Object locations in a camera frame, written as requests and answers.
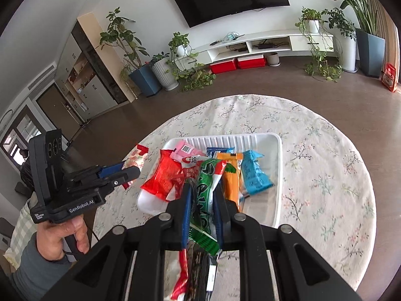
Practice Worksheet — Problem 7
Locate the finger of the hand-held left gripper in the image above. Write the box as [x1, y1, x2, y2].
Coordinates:
[93, 166, 141, 192]
[74, 161, 126, 184]

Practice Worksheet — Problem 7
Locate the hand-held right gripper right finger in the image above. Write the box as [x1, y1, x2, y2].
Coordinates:
[213, 186, 364, 301]

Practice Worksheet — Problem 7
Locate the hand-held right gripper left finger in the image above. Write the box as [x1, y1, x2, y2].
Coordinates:
[41, 182, 195, 301]

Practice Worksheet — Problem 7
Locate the red white cartoon snack packet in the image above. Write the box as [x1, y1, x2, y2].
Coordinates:
[121, 144, 149, 190]

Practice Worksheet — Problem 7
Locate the green snack packet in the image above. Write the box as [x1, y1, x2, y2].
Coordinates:
[188, 158, 228, 256]

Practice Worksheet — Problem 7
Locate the orange yellow snack packet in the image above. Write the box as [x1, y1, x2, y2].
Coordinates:
[216, 152, 244, 212]

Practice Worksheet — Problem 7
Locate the white snack packet red print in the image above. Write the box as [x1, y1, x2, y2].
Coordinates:
[180, 155, 206, 182]

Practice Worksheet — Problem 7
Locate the white plastic tray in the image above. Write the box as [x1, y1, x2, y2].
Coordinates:
[137, 132, 283, 229]

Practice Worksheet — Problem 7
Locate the pink snack packet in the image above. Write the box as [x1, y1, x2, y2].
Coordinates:
[171, 140, 206, 164]

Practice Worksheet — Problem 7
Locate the dark blue snack packet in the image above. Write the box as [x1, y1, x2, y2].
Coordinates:
[205, 147, 235, 159]

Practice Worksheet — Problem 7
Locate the person's left forearm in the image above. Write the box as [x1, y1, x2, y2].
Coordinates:
[13, 232, 79, 298]

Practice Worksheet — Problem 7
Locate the person's left hand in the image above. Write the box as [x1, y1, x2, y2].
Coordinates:
[36, 216, 90, 261]

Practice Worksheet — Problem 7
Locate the black snack packet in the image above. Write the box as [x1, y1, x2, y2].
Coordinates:
[186, 248, 218, 301]

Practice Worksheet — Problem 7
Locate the white and red snack packet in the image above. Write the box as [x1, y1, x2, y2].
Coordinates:
[169, 249, 190, 301]

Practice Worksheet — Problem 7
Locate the light blue snack packet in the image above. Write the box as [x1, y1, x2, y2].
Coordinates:
[240, 150, 274, 196]

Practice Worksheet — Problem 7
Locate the brown door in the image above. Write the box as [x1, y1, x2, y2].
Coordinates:
[36, 86, 85, 138]

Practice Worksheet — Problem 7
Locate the green checked cloth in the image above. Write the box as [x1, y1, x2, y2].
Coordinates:
[3, 191, 40, 270]

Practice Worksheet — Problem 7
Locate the white air vent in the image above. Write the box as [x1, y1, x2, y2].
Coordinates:
[28, 63, 57, 91]

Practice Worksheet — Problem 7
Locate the tall tree in blue pot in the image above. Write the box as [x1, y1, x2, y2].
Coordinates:
[98, 6, 162, 98]

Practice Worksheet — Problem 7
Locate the plant in white ribbed pot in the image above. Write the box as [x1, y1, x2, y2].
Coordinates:
[150, 53, 180, 91]

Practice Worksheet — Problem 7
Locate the trailing plant on metal stand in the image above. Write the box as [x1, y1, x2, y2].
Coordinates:
[167, 31, 217, 92]

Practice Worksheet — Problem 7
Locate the red storage box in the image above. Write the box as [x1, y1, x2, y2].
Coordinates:
[236, 54, 267, 69]
[209, 59, 238, 75]

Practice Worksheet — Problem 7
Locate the white television cabinet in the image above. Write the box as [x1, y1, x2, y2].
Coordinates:
[174, 29, 334, 71]

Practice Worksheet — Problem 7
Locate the bushy plant in white pot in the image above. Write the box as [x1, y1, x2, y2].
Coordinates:
[321, 8, 358, 72]

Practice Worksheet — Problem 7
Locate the trailing plant in white pot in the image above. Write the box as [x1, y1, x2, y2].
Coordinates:
[294, 6, 343, 82]

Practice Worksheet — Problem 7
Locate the red bag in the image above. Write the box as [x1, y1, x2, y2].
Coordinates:
[380, 63, 399, 92]

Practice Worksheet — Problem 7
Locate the large-leaf plant in grey-blue pot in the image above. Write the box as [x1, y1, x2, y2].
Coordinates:
[326, 0, 386, 78]

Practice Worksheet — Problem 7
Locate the beige striped curtain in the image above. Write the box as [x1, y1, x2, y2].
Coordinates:
[365, 0, 400, 72]

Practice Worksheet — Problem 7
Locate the wooden wall cupboard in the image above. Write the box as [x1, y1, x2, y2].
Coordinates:
[58, 12, 138, 123]

